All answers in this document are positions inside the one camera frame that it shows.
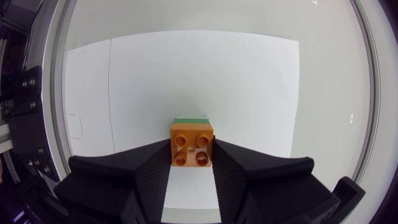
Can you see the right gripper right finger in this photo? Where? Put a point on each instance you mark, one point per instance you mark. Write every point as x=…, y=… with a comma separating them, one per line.
x=264, y=186

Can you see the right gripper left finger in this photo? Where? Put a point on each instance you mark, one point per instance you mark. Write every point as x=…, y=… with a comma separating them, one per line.
x=124, y=180

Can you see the orange toy brick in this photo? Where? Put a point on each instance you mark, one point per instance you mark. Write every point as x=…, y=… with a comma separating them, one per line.
x=190, y=130

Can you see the green toy brick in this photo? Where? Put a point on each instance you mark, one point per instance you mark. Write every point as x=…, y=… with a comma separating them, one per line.
x=191, y=121

